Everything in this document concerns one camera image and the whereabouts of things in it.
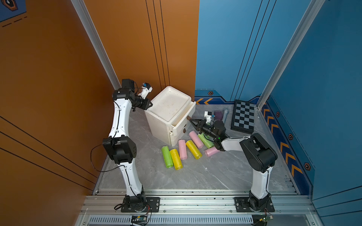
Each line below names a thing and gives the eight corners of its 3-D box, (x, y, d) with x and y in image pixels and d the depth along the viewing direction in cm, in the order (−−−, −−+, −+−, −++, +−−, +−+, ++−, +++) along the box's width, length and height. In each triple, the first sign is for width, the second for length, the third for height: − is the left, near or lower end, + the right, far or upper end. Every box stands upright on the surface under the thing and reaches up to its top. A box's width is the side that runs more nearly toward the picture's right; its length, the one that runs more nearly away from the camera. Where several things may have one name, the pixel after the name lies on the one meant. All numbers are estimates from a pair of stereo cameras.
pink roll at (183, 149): (180, 160, 90) (180, 158, 88) (178, 141, 99) (178, 139, 97) (188, 159, 90) (188, 157, 89) (185, 140, 99) (185, 139, 97)
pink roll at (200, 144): (199, 149, 94) (200, 147, 93) (188, 133, 102) (188, 131, 101) (204, 146, 96) (205, 145, 94) (193, 131, 104) (193, 129, 102)
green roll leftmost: (166, 169, 87) (165, 167, 85) (161, 149, 96) (161, 147, 94) (174, 166, 88) (173, 164, 86) (168, 147, 97) (168, 145, 95)
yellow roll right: (196, 160, 90) (196, 158, 88) (185, 144, 98) (185, 142, 96) (202, 156, 92) (202, 154, 90) (190, 140, 99) (190, 138, 97)
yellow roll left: (175, 171, 86) (175, 169, 84) (169, 152, 94) (169, 150, 92) (183, 168, 87) (183, 166, 85) (177, 149, 95) (177, 148, 93)
